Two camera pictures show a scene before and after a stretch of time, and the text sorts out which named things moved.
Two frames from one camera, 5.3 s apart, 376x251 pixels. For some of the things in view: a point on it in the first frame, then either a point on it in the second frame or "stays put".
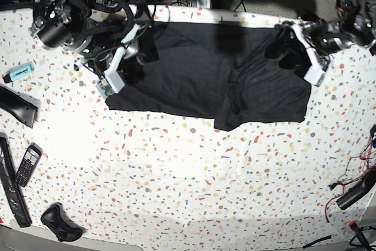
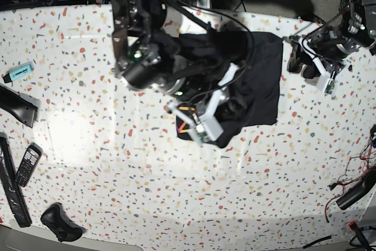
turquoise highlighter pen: (19, 72) stays put
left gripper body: (129, 48) to (205, 101)
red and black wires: (358, 166) stays put
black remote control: (29, 164) stays put
